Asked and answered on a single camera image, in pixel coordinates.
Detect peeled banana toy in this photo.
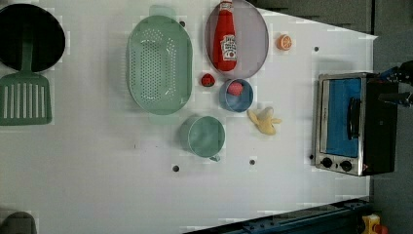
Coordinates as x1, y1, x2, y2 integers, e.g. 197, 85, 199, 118
247, 107, 282, 136

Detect green mug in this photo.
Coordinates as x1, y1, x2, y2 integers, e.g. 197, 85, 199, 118
179, 115, 226, 162

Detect blue bowl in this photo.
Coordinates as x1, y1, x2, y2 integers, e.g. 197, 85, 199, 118
218, 79, 253, 112

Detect small red strawberry toy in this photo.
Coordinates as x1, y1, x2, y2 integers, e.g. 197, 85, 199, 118
201, 73, 215, 87

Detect pink strawberry toy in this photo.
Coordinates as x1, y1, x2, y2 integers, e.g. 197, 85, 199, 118
227, 81, 244, 97

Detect red ketchup bottle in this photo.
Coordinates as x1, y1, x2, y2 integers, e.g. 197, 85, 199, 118
212, 0, 238, 71

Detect green oval colander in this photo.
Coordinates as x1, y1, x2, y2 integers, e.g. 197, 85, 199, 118
127, 5, 193, 120

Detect grey round plate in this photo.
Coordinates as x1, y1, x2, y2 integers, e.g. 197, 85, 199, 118
220, 0, 270, 79

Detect orange slice toy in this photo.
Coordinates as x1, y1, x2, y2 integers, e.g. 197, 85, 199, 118
277, 34, 292, 51

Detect silver toaster oven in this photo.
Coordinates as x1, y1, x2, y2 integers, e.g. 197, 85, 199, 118
315, 72, 398, 176

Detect green slotted spatula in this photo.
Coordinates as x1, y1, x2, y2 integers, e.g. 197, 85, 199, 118
0, 32, 53, 126

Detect black round pan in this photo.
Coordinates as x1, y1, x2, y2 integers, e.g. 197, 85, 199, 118
0, 4, 65, 72

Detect yellow red clamp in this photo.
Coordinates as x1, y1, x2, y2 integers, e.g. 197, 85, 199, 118
361, 214, 389, 234

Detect blue metal frame rail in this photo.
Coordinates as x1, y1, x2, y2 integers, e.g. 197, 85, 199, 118
185, 199, 371, 234

